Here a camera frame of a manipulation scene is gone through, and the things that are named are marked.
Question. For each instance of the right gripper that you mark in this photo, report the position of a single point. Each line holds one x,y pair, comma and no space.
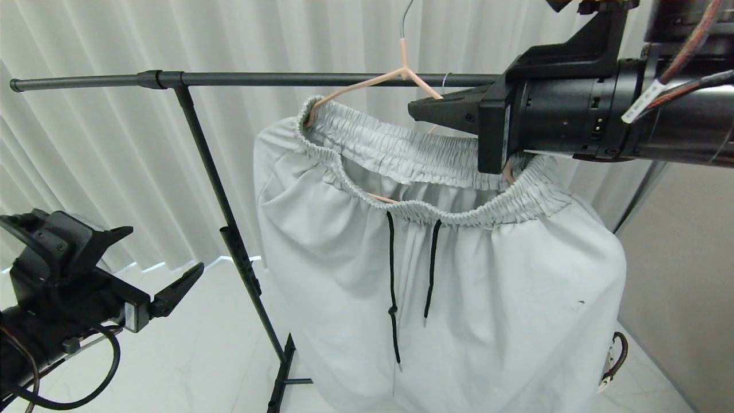
550,115

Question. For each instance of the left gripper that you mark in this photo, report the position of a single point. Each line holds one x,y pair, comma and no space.
86,304

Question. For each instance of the pink clothes hanger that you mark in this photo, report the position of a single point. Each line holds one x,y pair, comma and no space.
404,57

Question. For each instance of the pale grey shorts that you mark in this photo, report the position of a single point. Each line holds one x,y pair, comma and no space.
459,287

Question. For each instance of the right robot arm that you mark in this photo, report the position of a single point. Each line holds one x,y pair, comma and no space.
688,126

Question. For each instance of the black clothes rack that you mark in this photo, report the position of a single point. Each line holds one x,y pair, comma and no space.
287,79

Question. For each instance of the white laundry basket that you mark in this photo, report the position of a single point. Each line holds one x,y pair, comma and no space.
622,350

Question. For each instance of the white curtain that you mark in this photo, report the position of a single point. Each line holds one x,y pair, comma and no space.
86,143

